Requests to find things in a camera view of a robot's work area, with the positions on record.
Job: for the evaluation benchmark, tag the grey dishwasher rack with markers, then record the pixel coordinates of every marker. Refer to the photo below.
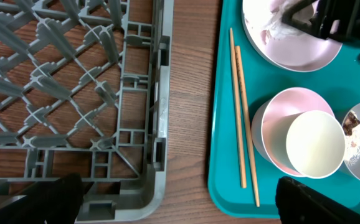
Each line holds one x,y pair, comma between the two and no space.
137,197

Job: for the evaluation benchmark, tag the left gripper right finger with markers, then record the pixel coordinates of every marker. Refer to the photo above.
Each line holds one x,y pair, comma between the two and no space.
299,204

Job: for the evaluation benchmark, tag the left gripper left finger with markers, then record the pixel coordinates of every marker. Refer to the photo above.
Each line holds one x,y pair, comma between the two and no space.
44,202

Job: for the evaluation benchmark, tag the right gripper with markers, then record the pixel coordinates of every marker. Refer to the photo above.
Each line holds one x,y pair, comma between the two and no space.
326,19

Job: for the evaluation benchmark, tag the pink bowl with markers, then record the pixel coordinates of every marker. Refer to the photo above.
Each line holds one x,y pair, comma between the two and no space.
273,119

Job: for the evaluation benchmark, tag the teal plastic tray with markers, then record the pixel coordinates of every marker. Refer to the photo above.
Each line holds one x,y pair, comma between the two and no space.
338,83

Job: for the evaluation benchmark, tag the white rice grains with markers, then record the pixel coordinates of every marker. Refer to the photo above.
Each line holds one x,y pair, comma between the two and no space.
352,152

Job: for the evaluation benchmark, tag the white tissue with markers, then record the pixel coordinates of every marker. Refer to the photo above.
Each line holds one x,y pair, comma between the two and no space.
278,30

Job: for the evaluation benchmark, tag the white round plate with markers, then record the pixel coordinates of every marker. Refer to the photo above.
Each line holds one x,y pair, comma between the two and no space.
303,53

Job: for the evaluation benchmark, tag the brown food scrap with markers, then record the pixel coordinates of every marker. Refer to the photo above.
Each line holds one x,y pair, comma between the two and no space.
350,122

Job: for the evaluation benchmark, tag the white paper cup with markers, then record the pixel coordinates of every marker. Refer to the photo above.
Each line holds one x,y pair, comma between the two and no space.
315,144

